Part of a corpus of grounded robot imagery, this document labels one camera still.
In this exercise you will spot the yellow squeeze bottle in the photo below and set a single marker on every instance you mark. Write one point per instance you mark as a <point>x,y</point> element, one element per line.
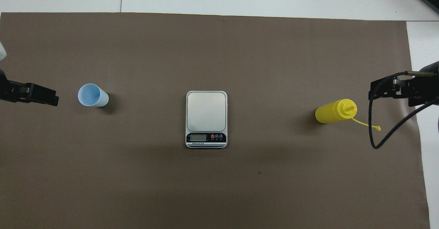
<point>331,112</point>

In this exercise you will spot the light blue plastic cup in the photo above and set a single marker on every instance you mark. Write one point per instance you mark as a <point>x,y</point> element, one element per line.
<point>90,95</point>

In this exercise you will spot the brown table mat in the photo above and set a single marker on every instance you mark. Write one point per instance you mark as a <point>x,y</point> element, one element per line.
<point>274,57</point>

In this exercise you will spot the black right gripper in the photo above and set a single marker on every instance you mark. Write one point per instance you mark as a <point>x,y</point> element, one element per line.
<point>423,88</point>

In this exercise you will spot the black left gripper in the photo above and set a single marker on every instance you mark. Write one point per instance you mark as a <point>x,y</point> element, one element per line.
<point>17,92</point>

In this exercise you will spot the silver digital kitchen scale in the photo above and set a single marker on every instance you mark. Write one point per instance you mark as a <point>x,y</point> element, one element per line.
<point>206,110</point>

